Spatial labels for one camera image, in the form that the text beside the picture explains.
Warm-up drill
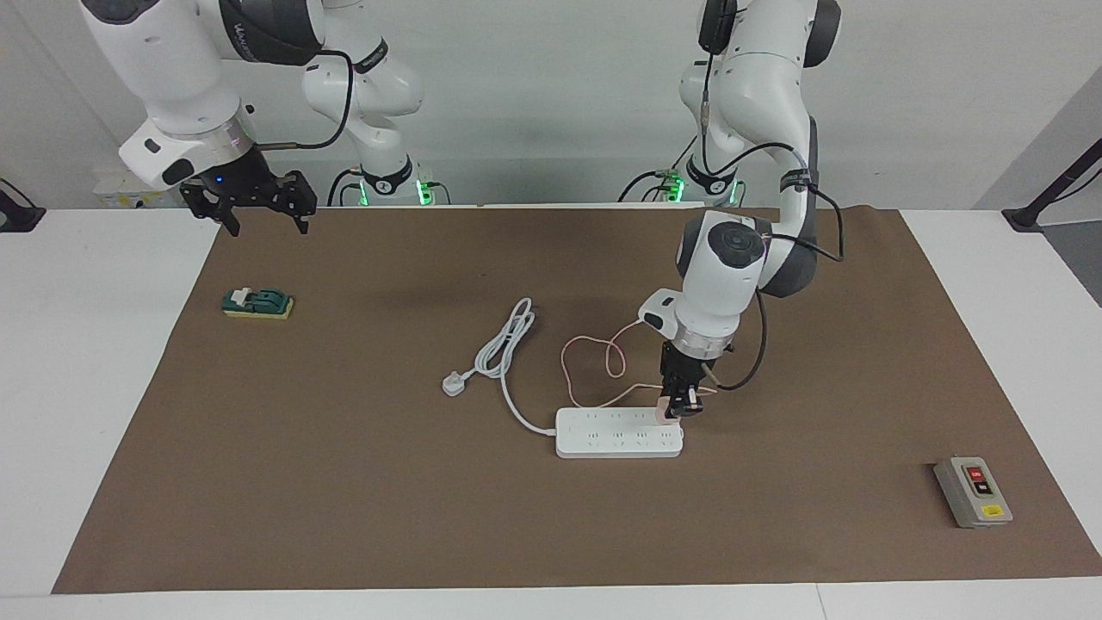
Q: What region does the grey on-off switch box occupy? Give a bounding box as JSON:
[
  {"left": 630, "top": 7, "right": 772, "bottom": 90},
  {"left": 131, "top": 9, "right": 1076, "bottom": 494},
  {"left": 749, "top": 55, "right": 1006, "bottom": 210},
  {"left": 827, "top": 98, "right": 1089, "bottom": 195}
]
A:
[{"left": 933, "top": 456, "right": 1014, "bottom": 530}]

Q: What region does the brown table mat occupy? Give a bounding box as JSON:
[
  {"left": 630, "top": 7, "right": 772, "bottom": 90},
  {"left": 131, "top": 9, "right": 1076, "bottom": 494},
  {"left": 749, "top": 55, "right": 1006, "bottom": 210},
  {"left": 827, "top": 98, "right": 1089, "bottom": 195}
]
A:
[{"left": 52, "top": 205, "right": 1102, "bottom": 595}]

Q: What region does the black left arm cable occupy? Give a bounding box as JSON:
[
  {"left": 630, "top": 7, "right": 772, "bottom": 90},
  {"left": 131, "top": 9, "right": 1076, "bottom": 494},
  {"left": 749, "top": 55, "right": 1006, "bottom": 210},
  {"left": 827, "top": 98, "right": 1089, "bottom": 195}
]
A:
[{"left": 699, "top": 0, "right": 845, "bottom": 394}]

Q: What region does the black stand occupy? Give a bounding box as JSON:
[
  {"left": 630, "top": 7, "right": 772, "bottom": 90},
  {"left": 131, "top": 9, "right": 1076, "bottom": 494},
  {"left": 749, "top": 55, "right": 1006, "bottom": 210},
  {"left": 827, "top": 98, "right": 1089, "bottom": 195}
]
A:
[{"left": 1000, "top": 138, "right": 1102, "bottom": 234}]

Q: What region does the pink charging cable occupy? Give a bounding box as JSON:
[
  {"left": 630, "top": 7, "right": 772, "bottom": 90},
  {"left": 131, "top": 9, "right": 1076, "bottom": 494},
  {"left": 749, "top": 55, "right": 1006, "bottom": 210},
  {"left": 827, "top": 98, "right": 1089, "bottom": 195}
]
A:
[{"left": 559, "top": 319, "right": 721, "bottom": 411}]

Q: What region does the black clamp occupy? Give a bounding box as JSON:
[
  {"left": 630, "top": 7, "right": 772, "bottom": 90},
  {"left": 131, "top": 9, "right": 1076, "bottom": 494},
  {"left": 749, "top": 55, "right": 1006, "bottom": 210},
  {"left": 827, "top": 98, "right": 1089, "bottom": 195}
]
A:
[{"left": 0, "top": 177, "right": 46, "bottom": 234}]

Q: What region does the white background box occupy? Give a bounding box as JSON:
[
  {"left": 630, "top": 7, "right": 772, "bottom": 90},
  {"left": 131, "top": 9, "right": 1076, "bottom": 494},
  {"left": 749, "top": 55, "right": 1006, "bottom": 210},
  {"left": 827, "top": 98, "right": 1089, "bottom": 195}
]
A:
[{"left": 92, "top": 165, "right": 187, "bottom": 210}]

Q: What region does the white power cord with plug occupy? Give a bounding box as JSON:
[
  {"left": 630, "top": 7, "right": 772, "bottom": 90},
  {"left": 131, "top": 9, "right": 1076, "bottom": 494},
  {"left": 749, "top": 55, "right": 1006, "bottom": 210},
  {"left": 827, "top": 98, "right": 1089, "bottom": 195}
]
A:
[{"left": 442, "top": 298, "right": 559, "bottom": 435}]

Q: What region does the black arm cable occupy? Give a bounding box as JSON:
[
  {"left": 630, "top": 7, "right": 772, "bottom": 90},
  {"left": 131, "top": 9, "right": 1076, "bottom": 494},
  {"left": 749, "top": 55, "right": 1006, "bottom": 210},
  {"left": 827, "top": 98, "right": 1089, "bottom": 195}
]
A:
[
  {"left": 699, "top": 0, "right": 845, "bottom": 394},
  {"left": 257, "top": 49, "right": 356, "bottom": 152}
]

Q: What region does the black base cable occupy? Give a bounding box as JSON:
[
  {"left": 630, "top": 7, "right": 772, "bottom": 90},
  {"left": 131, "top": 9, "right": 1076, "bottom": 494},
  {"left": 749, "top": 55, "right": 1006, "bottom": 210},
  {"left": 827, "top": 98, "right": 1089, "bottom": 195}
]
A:
[
  {"left": 617, "top": 129, "right": 691, "bottom": 205},
  {"left": 326, "top": 167, "right": 368, "bottom": 208}
]

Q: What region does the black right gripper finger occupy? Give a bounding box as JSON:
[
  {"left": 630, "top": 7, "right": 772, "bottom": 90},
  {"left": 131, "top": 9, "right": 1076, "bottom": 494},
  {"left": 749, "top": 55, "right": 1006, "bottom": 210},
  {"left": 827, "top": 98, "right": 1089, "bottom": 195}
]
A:
[
  {"left": 288, "top": 171, "right": 319, "bottom": 236},
  {"left": 180, "top": 187, "right": 243, "bottom": 239}
]

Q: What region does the white power strip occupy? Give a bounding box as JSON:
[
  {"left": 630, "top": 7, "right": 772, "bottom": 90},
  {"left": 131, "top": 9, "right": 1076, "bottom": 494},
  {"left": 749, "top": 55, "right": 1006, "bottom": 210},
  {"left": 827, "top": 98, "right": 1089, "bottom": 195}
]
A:
[{"left": 554, "top": 406, "right": 686, "bottom": 460}]

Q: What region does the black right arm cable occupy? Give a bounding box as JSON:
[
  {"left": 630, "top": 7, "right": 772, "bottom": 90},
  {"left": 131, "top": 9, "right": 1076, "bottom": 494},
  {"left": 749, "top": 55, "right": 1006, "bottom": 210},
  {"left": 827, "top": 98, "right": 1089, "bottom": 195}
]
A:
[{"left": 257, "top": 49, "right": 356, "bottom": 152}]

